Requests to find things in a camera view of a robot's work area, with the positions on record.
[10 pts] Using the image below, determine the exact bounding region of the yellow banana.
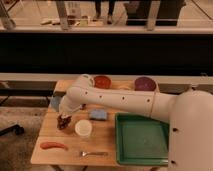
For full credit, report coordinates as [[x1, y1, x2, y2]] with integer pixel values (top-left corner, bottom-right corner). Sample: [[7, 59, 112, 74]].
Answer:
[[117, 85, 133, 90]]

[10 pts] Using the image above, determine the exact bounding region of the red bowl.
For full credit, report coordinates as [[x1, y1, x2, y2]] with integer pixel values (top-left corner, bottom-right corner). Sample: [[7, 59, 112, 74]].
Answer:
[[94, 75, 111, 89]]

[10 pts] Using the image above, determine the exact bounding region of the white paper cup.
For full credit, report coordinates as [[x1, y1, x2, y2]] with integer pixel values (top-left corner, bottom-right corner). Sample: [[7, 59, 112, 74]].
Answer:
[[75, 120, 92, 138]]

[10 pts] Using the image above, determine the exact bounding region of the metal fork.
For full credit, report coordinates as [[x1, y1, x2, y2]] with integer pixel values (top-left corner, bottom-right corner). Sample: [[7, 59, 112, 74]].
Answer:
[[77, 151, 108, 157]]

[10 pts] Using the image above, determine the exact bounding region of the black object on floor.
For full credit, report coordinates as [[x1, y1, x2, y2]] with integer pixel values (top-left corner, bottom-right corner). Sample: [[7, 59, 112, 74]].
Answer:
[[0, 124, 25, 136]]

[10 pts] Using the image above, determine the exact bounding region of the green plastic tray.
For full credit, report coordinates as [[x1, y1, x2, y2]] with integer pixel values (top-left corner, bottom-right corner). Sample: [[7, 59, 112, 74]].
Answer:
[[115, 113, 169, 166]]

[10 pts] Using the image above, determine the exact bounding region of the light blue plastic cup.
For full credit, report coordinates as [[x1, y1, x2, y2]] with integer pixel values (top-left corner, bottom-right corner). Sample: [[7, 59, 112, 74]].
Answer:
[[50, 96, 62, 112]]

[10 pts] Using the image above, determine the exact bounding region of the dark red grape bunch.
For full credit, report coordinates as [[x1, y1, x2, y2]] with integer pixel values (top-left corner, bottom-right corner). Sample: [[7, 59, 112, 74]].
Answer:
[[57, 115, 71, 130]]

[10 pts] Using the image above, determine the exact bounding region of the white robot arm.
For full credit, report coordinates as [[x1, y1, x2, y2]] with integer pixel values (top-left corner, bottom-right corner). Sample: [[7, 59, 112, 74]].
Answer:
[[59, 74, 213, 171]]

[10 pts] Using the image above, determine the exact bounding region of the purple bowl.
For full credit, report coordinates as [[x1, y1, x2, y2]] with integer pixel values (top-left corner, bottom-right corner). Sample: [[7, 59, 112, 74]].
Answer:
[[135, 77, 156, 91]]

